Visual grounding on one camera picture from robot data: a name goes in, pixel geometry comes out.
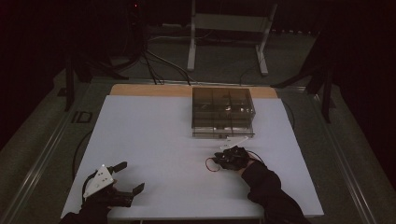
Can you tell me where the smoky transparent drawer organizer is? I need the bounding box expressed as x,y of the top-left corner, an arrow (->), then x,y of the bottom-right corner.
191,87 -> 257,139

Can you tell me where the black floor cable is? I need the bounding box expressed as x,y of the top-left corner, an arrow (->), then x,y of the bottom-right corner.
72,129 -> 94,181

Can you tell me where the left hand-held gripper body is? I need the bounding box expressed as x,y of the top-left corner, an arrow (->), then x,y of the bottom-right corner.
81,163 -> 134,209

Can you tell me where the black stand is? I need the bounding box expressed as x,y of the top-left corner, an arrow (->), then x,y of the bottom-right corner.
270,29 -> 337,124
63,52 -> 130,113

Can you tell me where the white metal stand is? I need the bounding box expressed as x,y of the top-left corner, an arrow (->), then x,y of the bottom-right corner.
186,0 -> 278,77

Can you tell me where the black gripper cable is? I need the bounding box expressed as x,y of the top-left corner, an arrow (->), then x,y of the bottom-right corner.
247,149 -> 266,165
81,170 -> 98,203

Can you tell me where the person's left hand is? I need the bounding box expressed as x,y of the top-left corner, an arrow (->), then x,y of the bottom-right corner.
90,178 -> 120,211

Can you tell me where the metal floor rail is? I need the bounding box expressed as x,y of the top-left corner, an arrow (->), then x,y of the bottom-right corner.
306,85 -> 379,224
0,81 -> 94,224

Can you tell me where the grey floor cable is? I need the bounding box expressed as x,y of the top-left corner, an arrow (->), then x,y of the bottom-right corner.
143,33 -> 196,87

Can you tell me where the person's right hand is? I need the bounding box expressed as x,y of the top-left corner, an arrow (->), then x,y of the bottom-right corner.
237,151 -> 262,173

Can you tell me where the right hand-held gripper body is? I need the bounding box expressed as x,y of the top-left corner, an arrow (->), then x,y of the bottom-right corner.
218,135 -> 250,172

